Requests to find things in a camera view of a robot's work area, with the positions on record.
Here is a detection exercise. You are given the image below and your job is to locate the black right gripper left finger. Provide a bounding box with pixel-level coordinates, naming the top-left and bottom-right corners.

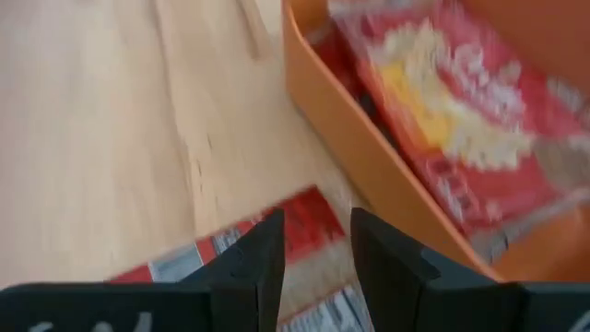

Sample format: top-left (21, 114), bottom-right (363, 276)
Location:
top-left (0, 207), bottom-right (287, 332)

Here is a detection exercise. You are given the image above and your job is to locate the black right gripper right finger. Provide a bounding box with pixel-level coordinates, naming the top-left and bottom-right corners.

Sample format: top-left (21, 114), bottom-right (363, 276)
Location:
top-left (349, 207), bottom-right (590, 332)

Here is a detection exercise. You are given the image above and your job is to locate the orange plastic basket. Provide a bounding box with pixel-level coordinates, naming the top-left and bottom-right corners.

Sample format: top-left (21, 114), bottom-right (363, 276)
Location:
top-left (280, 0), bottom-right (590, 283)

